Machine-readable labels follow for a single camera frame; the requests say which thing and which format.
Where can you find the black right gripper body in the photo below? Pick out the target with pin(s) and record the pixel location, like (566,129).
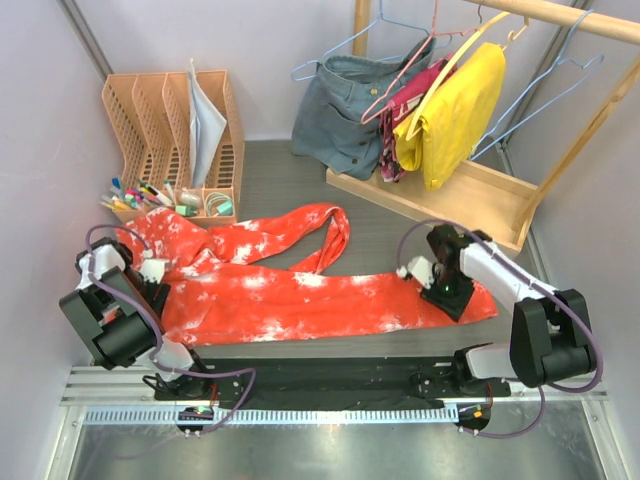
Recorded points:
(451,289)

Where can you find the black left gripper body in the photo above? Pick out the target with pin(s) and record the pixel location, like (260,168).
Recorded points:
(153,292)

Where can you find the orange tie-dye trousers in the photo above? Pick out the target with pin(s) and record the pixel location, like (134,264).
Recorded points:
(262,280)

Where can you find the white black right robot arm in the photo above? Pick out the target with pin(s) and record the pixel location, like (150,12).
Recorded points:
(551,338)

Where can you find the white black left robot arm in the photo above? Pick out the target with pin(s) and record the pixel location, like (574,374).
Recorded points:
(115,310)

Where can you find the yellow wooden hanger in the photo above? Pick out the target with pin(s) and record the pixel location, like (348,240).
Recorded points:
(444,73)

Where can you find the wooden clothes rack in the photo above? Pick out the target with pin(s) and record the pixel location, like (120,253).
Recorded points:
(481,197)

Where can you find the bunch of coloured pens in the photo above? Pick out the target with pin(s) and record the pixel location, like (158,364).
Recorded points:
(130,203)

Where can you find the yellow garment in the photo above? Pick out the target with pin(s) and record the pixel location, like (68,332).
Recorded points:
(455,118)

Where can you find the white papers in organizer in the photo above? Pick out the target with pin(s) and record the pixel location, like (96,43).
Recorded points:
(206,127)

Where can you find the orange plastic file organizer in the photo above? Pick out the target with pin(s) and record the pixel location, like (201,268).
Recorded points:
(149,113)

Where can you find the blue denim shorts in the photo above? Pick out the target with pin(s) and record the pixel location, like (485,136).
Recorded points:
(328,125)

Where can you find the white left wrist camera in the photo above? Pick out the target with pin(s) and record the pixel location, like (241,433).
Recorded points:
(153,270)

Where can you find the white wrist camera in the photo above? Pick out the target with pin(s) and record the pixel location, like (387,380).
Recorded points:
(419,269)
(153,270)

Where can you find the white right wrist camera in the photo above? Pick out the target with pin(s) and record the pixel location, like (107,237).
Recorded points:
(419,269)

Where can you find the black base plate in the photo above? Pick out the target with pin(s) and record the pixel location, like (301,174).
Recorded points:
(352,384)

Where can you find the blue wire hanger left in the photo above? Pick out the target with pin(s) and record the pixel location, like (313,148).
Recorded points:
(358,41)

